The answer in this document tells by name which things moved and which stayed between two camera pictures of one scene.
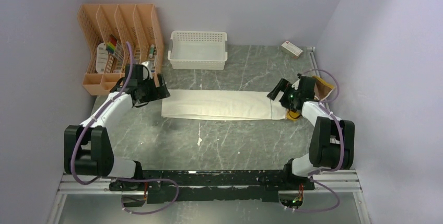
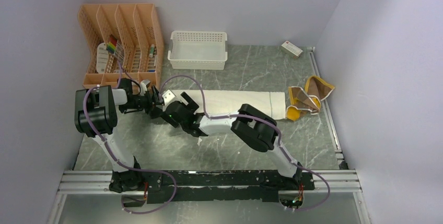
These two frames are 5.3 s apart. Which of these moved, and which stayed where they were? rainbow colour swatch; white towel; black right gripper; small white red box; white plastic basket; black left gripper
Moved: black right gripper; black left gripper
Stayed: white plastic basket; white towel; rainbow colour swatch; small white red box
